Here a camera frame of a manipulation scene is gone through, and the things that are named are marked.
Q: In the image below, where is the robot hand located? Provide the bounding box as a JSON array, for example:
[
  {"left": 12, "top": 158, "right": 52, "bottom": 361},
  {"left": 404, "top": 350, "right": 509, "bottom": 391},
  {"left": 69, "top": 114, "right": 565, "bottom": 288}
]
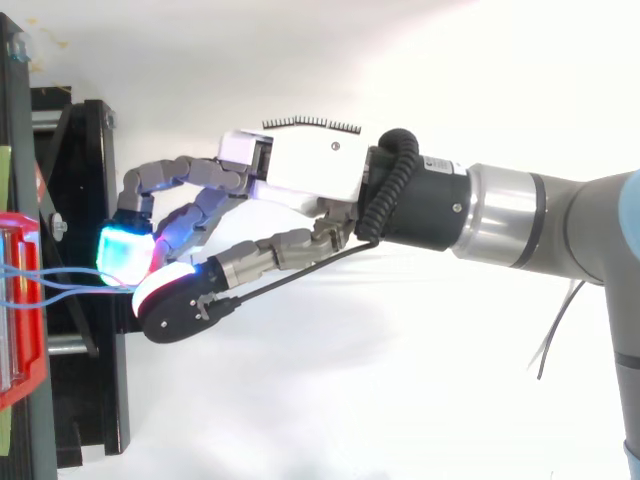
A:
[{"left": 95, "top": 115, "right": 372, "bottom": 345}]

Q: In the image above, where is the blue cable bundle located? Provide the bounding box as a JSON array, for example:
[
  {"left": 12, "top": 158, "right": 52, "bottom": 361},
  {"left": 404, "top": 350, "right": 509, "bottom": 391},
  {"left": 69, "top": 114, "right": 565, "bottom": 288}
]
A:
[{"left": 0, "top": 266, "right": 135, "bottom": 308}]

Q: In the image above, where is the black stand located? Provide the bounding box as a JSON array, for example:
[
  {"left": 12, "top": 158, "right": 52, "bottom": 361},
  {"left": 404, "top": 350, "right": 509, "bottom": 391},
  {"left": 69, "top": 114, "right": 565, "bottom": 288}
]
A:
[{"left": 0, "top": 12, "right": 132, "bottom": 480}]

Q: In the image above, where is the red bin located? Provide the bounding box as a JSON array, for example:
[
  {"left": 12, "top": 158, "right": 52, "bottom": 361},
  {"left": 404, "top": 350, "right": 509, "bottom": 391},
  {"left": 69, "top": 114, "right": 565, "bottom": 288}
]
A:
[{"left": 0, "top": 211, "right": 49, "bottom": 412}]

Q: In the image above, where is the black coiled cable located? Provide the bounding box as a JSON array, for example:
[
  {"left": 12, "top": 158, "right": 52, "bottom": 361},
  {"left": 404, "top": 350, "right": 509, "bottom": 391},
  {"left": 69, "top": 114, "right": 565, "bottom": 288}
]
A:
[{"left": 353, "top": 128, "right": 421, "bottom": 244}]

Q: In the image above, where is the thin black cable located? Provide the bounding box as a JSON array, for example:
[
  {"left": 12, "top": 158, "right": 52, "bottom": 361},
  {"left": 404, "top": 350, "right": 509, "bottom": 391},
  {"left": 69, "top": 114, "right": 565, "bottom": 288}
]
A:
[
  {"left": 215, "top": 240, "right": 379, "bottom": 307},
  {"left": 527, "top": 279, "right": 586, "bottom": 381}
]

